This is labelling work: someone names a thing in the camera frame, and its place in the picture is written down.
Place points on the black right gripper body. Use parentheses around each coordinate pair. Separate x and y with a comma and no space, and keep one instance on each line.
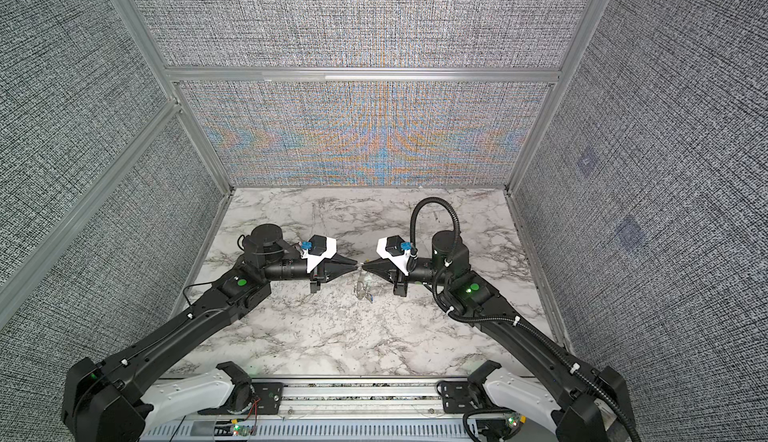
(403,282)

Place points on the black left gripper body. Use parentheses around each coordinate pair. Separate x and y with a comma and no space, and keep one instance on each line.
(316,278)

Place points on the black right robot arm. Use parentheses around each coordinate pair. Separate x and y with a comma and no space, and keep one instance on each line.
(569,397)

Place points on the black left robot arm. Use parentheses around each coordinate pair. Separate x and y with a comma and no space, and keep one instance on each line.
(121,399)

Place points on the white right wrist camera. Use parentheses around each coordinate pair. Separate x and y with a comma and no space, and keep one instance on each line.
(396,250)

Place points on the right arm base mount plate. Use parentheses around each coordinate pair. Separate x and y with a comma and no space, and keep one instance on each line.
(461,396)

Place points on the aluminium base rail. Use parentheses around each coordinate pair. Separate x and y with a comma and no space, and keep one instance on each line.
(372,403)

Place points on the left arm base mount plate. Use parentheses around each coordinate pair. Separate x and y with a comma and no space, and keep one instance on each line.
(260,397)

